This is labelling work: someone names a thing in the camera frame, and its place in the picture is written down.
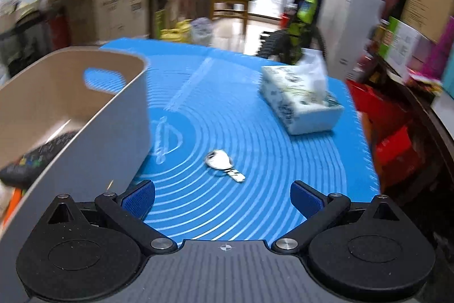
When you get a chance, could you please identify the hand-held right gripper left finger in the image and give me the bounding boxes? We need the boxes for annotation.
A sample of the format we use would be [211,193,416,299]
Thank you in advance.
[45,180,178,256]

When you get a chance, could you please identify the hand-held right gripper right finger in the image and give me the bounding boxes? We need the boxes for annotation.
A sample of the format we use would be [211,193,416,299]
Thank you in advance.
[272,180,400,252]

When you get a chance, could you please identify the beige plastic basket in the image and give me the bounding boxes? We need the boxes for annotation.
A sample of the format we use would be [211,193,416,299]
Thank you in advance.
[0,45,150,303]

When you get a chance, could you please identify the silver keys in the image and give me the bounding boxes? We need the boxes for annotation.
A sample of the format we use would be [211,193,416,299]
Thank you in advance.
[205,150,246,183]

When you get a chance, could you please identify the black remote control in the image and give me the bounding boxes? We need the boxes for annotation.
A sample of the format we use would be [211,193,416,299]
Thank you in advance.
[0,131,80,185]

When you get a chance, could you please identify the printed white tissue pack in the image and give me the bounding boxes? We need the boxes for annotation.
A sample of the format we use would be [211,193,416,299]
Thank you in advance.
[259,51,345,135]

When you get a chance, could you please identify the red boxes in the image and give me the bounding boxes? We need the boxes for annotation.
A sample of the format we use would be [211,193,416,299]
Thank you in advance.
[346,79,426,183]

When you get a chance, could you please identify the blue silicone baking mat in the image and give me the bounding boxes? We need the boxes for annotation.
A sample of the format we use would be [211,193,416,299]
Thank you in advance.
[83,37,382,241]

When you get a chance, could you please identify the green black bicycle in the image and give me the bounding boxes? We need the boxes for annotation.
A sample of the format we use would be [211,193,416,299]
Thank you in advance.
[257,0,329,67]

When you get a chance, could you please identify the large yellow jug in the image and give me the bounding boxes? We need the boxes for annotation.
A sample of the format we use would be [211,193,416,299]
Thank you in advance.
[170,21,192,41]

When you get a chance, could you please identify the grey metal cabinet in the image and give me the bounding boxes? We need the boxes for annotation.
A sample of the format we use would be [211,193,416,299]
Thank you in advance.
[319,0,389,80]

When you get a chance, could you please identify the clear plastic bag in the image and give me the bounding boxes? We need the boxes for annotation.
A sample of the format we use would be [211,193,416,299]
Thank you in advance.
[191,17,213,46]

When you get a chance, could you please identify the green white carton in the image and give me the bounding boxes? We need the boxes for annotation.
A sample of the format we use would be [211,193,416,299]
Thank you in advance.
[385,16,433,76]

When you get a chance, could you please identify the narrow brown cardboard box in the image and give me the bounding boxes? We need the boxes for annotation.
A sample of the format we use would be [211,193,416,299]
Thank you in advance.
[154,0,185,30]

